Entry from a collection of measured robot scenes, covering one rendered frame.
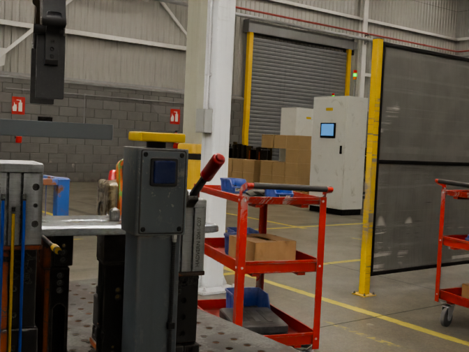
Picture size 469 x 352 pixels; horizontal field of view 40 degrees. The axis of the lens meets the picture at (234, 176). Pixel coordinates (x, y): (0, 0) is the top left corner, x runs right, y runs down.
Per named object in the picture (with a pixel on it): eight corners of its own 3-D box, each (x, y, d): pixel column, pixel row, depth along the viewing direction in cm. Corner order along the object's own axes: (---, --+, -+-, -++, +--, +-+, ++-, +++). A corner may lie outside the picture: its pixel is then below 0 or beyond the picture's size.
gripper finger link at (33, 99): (31, 48, 83) (31, 49, 84) (29, 103, 84) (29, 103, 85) (55, 50, 85) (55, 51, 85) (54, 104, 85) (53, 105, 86)
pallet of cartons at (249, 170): (277, 191, 1568) (279, 160, 1564) (252, 192, 1516) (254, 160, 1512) (244, 187, 1659) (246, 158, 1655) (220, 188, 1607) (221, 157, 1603)
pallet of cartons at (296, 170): (321, 197, 1461) (324, 137, 1454) (296, 198, 1409) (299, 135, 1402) (283, 192, 1553) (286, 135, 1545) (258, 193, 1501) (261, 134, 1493)
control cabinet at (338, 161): (306, 210, 1153) (313, 70, 1140) (327, 209, 1186) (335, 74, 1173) (340, 216, 1090) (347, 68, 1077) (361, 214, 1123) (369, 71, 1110)
